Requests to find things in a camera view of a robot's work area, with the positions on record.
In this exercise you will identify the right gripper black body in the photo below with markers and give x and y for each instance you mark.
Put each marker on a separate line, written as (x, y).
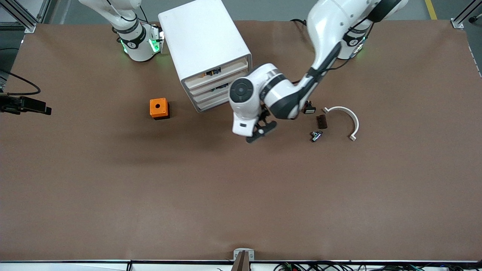
(16, 104)

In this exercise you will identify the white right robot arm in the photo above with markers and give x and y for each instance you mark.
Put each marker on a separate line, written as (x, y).
(135, 45)

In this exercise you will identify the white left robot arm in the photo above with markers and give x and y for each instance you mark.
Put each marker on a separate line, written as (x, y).
(327, 22)

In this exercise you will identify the black white push button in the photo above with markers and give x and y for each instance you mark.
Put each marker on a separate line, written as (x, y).
(309, 109)

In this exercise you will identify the small metal connector part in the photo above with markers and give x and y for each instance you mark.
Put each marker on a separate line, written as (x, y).
(316, 135)

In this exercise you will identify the brown terminal block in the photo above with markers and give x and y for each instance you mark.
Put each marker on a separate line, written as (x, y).
(322, 121)

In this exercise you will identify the small electronic part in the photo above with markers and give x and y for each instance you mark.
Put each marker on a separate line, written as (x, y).
(213, 72)

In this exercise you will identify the orange box with hole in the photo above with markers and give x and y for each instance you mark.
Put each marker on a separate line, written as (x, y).
(158, 107)

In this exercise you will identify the white curved bracket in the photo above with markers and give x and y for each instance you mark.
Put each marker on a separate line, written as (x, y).
(348, 112)

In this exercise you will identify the aluminium frame profile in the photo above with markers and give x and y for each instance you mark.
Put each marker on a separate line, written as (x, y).
(461, 19)
(22, 17)

